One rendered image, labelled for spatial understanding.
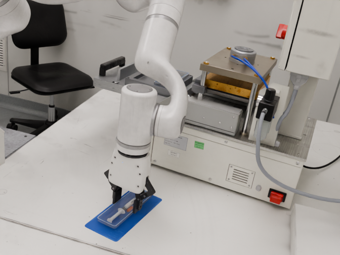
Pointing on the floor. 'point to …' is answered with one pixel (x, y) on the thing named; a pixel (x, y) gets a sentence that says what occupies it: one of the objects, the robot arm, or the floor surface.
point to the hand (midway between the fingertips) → (127, 201)
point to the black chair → (45, 11)
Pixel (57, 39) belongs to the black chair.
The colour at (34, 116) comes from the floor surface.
